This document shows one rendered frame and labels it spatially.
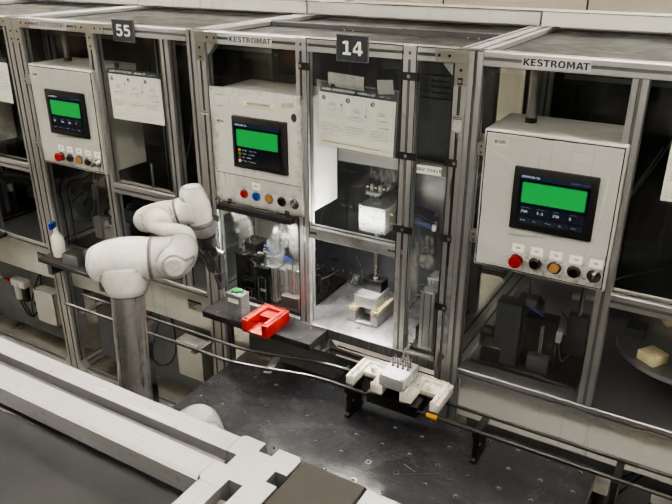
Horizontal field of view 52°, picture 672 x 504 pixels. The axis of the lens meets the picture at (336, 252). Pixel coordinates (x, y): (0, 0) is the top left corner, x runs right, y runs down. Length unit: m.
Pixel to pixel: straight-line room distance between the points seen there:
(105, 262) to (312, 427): 1.01
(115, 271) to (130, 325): 0.18
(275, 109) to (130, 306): 0.90
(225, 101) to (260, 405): 1.18
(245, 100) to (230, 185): 0.36
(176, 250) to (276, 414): 0.89
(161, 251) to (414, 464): 1.13
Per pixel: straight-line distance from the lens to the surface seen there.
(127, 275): 2.14
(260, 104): 2.61
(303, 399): 2.78
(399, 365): 2.53
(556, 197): 2.17
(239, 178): 2.75
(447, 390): 2.51
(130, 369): 2.25
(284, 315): 2.78
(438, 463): 2.51
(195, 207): 2.65
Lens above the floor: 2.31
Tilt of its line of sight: 24 degrees down
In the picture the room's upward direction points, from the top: straight up
